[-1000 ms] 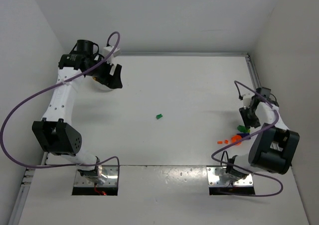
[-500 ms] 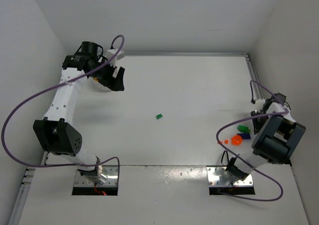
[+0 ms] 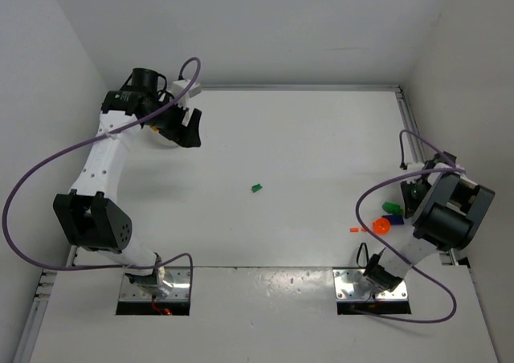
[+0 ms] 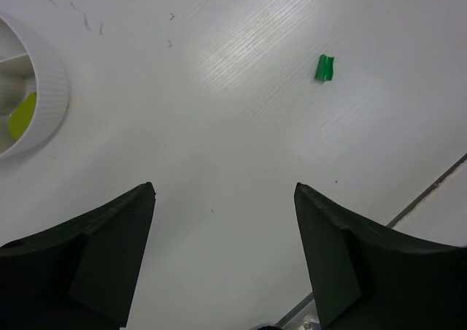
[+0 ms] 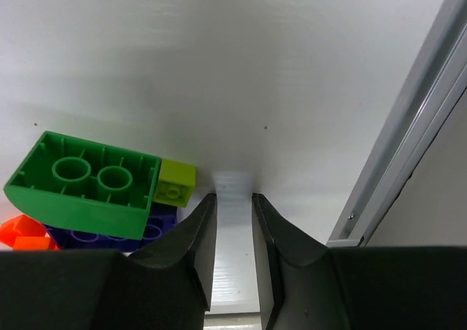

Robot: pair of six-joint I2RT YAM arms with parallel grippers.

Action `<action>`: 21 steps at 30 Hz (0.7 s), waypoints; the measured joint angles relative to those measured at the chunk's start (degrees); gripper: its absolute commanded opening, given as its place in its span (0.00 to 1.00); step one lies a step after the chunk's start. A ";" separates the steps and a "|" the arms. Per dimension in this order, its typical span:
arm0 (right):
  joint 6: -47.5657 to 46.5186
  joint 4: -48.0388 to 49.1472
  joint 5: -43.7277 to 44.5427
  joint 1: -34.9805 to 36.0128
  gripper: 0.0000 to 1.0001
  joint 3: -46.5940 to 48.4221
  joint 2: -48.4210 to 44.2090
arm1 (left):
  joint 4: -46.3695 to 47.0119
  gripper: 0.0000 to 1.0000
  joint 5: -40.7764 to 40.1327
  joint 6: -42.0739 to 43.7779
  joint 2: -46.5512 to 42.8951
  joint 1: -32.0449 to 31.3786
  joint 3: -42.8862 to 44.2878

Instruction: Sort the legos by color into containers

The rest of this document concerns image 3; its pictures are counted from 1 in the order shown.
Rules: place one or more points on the metal base plate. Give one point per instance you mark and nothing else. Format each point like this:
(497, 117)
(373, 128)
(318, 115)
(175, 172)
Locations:
(166, 285)
(352, 287)

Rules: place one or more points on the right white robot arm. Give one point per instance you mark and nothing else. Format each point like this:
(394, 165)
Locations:
(446, 210)

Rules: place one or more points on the small green lego piece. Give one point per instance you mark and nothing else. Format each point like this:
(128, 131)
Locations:
(256, 188)

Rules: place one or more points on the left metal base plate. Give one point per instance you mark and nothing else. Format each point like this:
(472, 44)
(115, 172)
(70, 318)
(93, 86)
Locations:
(166, 285)

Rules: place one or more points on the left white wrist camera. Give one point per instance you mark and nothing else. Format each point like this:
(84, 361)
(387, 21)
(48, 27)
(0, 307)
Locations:
(188, 87)

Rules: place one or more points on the orange round lego piece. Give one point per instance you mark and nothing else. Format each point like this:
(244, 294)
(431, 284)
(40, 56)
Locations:
(381, 226)

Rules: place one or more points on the blue lego brick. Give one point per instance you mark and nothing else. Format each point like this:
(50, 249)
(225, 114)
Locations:
(394, 219)

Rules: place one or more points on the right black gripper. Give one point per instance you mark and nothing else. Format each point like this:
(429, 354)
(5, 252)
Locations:
(407, 197)

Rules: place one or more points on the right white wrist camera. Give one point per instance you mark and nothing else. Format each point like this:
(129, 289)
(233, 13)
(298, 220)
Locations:
(411, 166)

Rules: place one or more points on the dark green lego brick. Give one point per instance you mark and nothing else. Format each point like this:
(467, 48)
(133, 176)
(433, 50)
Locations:
(392, 208)

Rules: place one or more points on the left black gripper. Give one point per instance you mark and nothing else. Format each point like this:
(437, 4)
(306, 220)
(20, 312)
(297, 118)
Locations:
(177, 121)

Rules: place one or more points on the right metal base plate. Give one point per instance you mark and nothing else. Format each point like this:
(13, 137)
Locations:
(352, 287)

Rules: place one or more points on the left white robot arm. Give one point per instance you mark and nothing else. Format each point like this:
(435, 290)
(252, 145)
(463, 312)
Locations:
(88, 213)

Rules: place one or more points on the white divided round container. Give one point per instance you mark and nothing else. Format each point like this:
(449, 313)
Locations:
(159, 140)

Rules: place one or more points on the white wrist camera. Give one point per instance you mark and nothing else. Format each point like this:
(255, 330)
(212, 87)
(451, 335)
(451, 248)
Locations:
(411, 166)
(188, 87)

